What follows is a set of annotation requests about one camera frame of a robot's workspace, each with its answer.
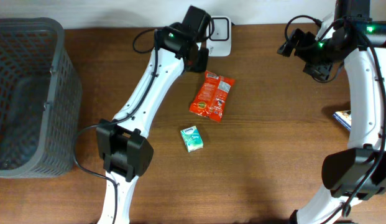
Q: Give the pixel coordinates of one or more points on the white barcode scanner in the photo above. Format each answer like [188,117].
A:
[219,44]

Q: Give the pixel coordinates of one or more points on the green tissue pack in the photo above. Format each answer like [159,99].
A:
[192,139]

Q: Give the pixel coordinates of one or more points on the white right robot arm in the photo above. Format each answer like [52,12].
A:
[349,37]

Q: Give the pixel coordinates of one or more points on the grey plastic basket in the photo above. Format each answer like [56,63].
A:
[40,98]

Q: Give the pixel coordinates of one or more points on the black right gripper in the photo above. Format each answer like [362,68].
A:
[307,38]

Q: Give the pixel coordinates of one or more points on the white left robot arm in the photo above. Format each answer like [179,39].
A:
[123,142]

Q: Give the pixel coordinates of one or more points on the red snack bag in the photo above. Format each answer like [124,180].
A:
[211,99]

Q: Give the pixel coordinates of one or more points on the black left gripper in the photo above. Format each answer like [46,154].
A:
[199,62]

